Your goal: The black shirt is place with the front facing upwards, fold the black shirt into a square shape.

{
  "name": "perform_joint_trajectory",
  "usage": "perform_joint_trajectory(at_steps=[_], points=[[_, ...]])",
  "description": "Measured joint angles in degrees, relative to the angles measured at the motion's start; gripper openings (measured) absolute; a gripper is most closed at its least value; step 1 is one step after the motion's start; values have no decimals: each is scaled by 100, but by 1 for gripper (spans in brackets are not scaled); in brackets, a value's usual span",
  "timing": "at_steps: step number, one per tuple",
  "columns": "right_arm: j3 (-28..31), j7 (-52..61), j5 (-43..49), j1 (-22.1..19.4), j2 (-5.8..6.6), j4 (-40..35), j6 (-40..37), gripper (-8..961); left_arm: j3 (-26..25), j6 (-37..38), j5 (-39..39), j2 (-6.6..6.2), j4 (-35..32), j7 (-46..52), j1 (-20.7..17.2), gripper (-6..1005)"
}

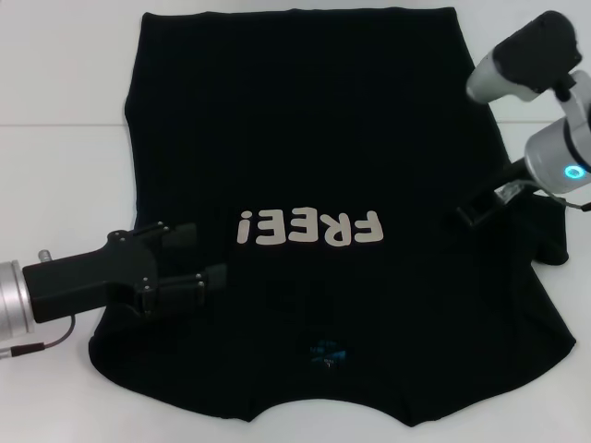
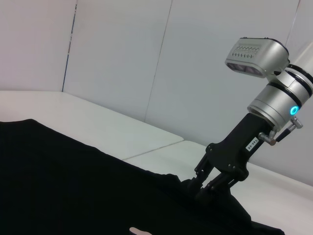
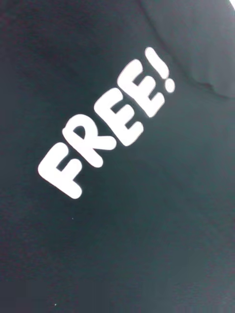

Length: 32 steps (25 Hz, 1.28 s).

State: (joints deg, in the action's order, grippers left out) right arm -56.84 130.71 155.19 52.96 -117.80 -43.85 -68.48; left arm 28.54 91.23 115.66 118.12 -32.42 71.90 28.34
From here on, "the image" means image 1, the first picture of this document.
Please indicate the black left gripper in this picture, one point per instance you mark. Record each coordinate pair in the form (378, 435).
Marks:
(83, 281)

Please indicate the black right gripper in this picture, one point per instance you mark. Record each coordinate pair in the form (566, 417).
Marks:
(515, 180)

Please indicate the black shirt with FREE print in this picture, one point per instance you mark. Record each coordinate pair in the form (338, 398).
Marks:
(323, 138)

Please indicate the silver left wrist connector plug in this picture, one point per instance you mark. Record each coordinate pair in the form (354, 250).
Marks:
(44, 256)

